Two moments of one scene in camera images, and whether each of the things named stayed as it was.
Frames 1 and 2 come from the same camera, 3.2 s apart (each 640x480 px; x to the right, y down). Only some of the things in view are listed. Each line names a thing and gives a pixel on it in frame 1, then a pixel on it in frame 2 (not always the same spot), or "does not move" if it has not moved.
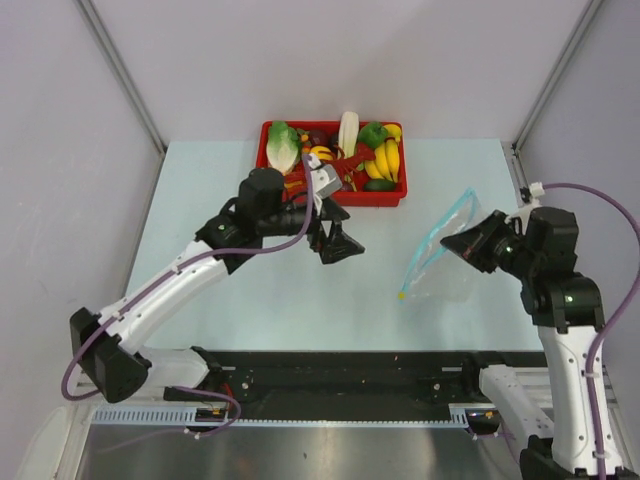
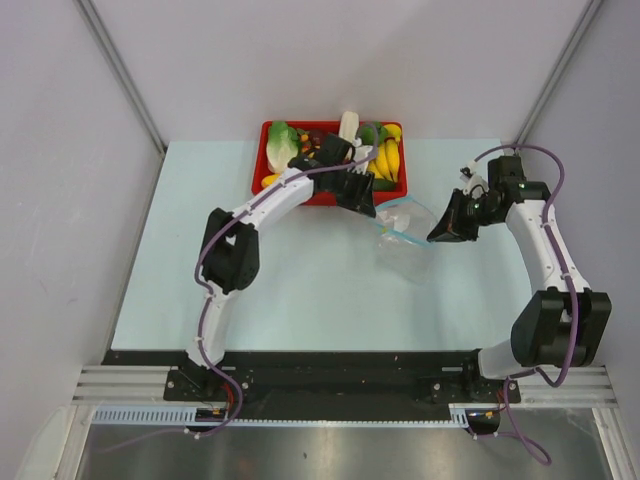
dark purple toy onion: (318, 137) does not move
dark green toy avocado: (380, 185) does not move
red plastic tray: (369, 158) does not move
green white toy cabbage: (283, 147) does not move
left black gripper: (337, 245) → (362, 198)
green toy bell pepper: (373, 135) does not move
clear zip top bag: (437, 273) → (403, 249)
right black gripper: (471, 242) → (444, 231)
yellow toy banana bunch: (386, 162) does not move
